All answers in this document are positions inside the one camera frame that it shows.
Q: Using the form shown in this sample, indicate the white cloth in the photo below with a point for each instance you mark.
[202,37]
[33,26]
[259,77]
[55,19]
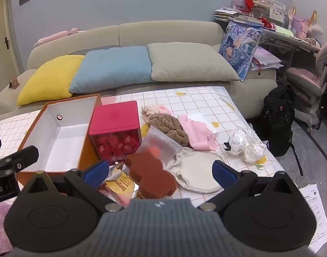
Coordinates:
[200,118]

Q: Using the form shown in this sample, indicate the beige door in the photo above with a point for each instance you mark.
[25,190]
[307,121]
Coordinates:
[9,67]

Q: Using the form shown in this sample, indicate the grey green pillow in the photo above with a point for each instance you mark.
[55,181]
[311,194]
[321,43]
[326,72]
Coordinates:
[188,62]

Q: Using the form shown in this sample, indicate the brown bear shaped sponge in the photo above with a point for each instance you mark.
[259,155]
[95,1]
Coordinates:
[148,172]

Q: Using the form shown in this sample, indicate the small brown tag on armrest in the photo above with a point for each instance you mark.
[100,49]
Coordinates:
[14,83]

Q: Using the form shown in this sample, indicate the pink white crochet item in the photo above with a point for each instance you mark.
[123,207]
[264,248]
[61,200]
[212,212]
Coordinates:
[149,111]

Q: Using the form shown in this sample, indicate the frosted bag with orange ball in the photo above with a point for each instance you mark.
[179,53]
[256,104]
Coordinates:
[159,145]

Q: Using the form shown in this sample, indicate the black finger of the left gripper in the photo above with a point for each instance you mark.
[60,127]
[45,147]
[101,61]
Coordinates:
[20,159]

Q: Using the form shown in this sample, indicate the pink cloth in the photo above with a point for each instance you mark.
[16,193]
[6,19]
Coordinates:
[200,137]

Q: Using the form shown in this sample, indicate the cluttered study desk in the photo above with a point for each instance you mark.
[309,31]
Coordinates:
[284,34]

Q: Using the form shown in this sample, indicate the anime print pillow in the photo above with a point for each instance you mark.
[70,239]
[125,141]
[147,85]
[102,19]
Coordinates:
[239,45]

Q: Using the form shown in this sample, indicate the document folders on sofa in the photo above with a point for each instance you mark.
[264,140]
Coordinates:
[263,59]

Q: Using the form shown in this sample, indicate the brown braided knit item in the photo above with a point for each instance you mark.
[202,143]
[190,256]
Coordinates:
[171,127]

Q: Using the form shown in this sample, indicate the cream drawstring pouch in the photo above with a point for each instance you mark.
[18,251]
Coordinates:
[192,170]

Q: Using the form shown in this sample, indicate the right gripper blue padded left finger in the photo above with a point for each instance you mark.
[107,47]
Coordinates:
[84,185]

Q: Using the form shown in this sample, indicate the paper sheets on floor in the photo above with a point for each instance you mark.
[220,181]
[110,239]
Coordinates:
[313,198]

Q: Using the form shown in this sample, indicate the checked lemon tablecloth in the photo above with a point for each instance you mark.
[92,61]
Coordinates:
[216,105]

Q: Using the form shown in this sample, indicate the blue pillow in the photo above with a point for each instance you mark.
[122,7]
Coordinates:
[112,68]

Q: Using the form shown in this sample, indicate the red lidded clear box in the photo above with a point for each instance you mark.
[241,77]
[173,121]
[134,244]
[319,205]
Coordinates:
[115,131]

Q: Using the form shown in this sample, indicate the pink desk chair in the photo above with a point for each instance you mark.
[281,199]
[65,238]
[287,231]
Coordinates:
[309,88]

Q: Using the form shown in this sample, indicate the white flower bundle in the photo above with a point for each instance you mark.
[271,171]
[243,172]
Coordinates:
[246,144]

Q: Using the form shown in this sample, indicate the orange storage box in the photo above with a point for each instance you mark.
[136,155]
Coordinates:
[60,133]

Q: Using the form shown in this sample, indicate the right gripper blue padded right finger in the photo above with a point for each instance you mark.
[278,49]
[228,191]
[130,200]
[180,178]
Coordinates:
[234,185]

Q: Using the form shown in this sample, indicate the yellow pillow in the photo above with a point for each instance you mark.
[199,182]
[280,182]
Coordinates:
[51,81]

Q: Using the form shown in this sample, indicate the yellow foil snack packet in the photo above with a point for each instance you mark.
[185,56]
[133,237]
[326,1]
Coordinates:
[119,182]

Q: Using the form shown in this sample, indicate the purple fluffy rug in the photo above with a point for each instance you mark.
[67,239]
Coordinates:
[5,245]

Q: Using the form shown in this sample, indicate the pink plush on sofa back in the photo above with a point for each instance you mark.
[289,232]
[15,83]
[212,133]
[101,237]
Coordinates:
[55,36]

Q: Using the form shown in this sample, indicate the black backpack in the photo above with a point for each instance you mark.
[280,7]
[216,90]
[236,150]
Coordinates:
[273,125]

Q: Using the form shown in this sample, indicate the beige sofa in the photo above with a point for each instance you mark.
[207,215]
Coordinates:
[247,95]

